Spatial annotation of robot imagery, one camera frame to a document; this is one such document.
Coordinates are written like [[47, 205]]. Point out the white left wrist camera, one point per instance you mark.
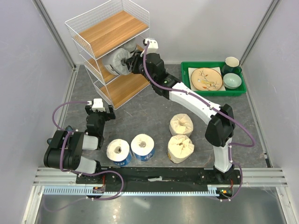
[[98, 105]]

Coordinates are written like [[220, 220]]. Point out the grey paper towel roll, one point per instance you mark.
[[130, 47]]

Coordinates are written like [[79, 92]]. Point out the white wire wooden shelf rack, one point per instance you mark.
[[100, 34]]

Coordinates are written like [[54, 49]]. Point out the green plastic tray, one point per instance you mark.
[[188, 67]]

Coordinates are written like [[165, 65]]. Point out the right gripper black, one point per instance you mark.
[[132, 61]]

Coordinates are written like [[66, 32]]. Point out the cream wrapped roll near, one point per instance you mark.
[[180, 147]]

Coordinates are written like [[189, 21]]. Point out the blue grey cable duct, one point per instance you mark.
[[93, 191]]

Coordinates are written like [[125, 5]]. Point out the blue wrapped roll right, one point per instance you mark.
[[142, 147]]

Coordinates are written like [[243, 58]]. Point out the blue wrapped roll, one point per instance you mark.
[[118, 151], [142, 147]]

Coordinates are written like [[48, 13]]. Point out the blue wrapped roll left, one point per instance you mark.
[[118, 151]]

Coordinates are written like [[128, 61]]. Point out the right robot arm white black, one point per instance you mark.
[[219, 130]]

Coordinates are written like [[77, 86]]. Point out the cream wrapped roll far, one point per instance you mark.
[[181, 124]]

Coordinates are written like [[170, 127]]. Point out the decorated ceramic plate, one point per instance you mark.
[[206, 79]]

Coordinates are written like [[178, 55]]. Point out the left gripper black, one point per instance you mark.
[[109, 116]]

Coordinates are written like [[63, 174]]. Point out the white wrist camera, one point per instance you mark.
[[151, 46], [98, 105]]

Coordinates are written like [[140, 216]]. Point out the blue star shaped dish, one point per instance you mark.
[[68, 128]]

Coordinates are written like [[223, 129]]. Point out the cream wrapped roll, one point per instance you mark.
[[181, 124], [180, 147]]

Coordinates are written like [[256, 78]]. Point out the light green ceramic bowl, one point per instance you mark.
[[232, 81]]

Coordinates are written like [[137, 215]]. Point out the dark green ceramic cup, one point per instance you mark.
[[232, 65]]

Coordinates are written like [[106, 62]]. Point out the aluminium frame rail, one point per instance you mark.
[[252, 177]]

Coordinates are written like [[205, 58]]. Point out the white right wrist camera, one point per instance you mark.
[[151, 46]]

